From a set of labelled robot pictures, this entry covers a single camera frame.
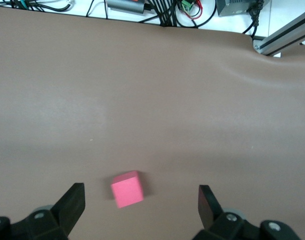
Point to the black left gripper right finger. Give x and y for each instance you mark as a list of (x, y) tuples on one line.
[(212, 215)]

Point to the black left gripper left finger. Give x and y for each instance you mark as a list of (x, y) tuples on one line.
[(65, 212)]

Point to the pink foam cube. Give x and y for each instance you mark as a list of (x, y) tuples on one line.
[(127, 192)]

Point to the brown table mat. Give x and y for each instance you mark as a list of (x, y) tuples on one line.
[(142, 100)]

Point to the grey power supply box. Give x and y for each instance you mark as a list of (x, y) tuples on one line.
[(232, 6)]

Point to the green terminal connector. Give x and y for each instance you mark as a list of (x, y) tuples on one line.
[(187, 5)]

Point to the grey usb hub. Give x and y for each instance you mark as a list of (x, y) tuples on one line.
[(125, 6)]

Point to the aluminium camera mount profile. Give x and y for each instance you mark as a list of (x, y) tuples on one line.
[(280, 41)]

